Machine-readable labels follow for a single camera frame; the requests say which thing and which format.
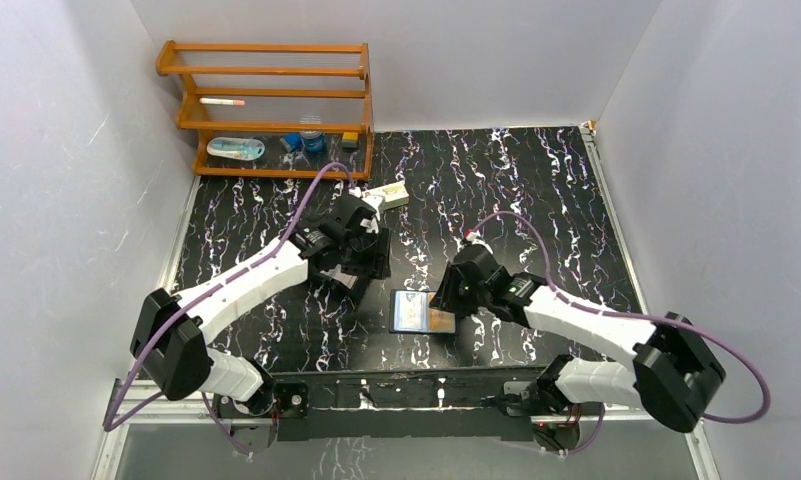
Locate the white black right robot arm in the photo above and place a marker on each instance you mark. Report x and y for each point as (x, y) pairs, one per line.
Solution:
(664, 369)

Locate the white green red carton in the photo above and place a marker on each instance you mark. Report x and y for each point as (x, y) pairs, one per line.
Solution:
(387, 197)

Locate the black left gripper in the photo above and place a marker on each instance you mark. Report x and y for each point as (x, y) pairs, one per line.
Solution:
(358, 266)

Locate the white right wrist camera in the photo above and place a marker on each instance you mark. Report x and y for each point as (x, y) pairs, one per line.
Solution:
(473, 237)

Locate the white pink marker pen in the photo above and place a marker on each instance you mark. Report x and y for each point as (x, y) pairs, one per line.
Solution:
(221, 101)

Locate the small blue block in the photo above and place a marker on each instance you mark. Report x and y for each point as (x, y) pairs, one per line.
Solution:
(291, 142)

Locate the blue jar clear lid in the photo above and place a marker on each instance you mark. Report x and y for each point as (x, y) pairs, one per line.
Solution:
(312, 138)

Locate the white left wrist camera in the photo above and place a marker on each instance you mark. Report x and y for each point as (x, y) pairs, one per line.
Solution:
(369, 207)

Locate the blue white plastic package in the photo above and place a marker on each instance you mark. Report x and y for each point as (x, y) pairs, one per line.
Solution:
(236, 148)

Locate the wooden shelf rack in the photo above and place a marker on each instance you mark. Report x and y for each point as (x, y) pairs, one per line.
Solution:
(280, 83)

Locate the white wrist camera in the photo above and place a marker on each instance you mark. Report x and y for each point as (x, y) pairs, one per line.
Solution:
(473, 237)
(369, 207)

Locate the black card holder box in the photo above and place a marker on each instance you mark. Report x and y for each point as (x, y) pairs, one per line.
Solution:
(342, 285)

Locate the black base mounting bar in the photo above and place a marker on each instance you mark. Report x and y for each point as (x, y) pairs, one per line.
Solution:
(501, 402)

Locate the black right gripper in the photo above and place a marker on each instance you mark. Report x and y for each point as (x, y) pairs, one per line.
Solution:
(446, 297)

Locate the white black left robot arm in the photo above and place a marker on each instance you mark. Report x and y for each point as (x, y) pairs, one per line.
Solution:
(174, 331)

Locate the small yellow black block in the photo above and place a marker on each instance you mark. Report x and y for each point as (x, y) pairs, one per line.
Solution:
(350, 140)

